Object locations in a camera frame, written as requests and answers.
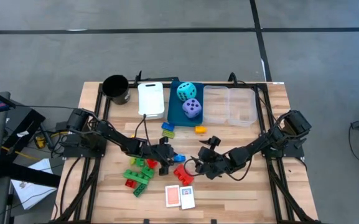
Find red playing card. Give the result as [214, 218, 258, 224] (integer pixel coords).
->
[165, 184, 182, 208]

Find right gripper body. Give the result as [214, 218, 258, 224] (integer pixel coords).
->
[199, 146, 233, 174]

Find large red toy block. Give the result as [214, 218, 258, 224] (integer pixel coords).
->
[173, 164, 195, 187]

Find purple foam die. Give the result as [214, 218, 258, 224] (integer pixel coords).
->
[182, 98, 203, 119]

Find blue plastic tray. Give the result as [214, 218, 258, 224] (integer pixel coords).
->
[166, 80, 205, 128]

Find white playing card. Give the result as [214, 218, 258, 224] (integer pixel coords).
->
[179, 185, 196, 210]

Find black round bucket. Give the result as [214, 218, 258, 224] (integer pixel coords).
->
[101, 74, 131, 105]

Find long green toy block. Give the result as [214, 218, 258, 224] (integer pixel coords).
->
[123, 169, 151, 186]

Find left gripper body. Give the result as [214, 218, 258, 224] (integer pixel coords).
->
[141, 143, 175, 167]

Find clear plastic container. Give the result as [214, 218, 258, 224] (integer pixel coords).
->
[202, 85, 230, 124]
[228, 87, 258, 127]

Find yellow cable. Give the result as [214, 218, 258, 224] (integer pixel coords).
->
[7, 132, 65, 156]

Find black cart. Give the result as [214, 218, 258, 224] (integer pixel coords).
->
[0, 107, 62, 187]

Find white paper sheets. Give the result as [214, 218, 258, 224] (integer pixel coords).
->
[11, 158, 58, 210]

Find black table frame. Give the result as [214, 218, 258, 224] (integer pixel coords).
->
[51, 70, 322, 224]

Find white plastic bin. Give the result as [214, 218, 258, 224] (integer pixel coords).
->
[137, 82, 166, 121]

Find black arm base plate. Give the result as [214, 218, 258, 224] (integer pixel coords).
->
[62, 143, 107, 159]
[259, 133, 305, 159]

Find teal foam die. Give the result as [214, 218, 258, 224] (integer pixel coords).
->
[176, 82, 197, 102]

